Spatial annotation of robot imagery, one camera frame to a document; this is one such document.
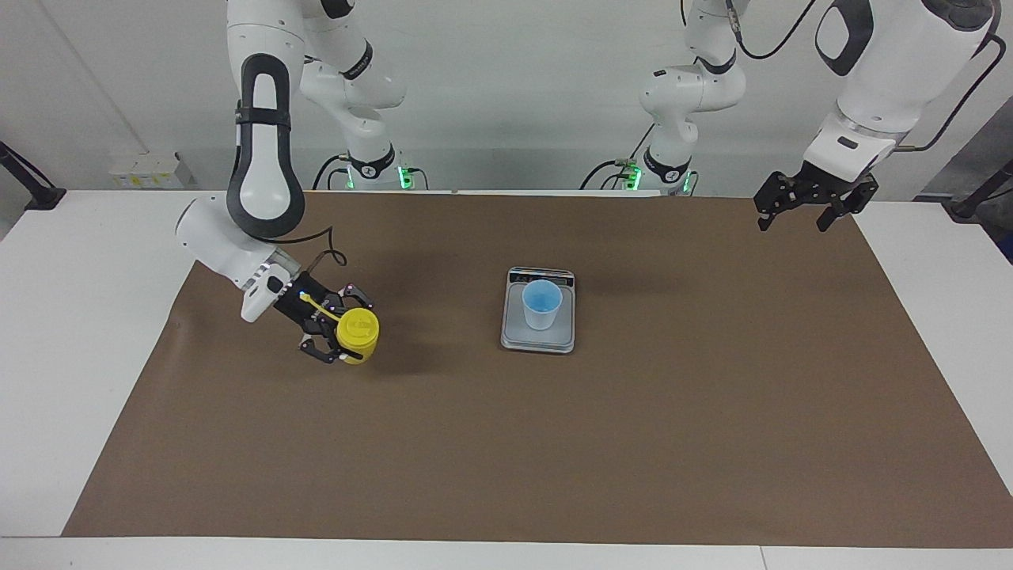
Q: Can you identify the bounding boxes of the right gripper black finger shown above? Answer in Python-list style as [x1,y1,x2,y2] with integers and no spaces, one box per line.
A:
[298,331,365,366]
[324,283,375,311]

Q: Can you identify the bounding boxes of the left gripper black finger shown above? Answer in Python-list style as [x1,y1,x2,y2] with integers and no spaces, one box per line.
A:
[753,170,804,233]
[817,176,880,233]

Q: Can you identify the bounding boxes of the yellow squeeze seasoning bottle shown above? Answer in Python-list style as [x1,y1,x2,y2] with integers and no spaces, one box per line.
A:
[299,291,381,363]

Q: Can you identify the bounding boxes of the light blue plastic cup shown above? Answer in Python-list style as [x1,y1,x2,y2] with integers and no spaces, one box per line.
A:
[522,279,564,332]

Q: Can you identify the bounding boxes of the silver digital kitchen scale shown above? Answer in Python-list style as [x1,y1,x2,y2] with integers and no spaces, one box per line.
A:
[500,267,577,355]

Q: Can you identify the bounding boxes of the black stand leg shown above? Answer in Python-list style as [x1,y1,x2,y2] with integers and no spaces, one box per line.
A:
[946,158,1013,222]
[0,141,66,211]

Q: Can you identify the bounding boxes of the brown table mat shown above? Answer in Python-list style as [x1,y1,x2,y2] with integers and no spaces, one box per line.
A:
[62,190,1013,549]

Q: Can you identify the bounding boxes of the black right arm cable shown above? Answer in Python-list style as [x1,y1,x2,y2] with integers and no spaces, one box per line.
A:
[273,226,347,272]

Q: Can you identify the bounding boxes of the black base power cable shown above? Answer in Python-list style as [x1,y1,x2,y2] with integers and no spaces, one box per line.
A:
[313,153,351,192]
[580,127,654,191]

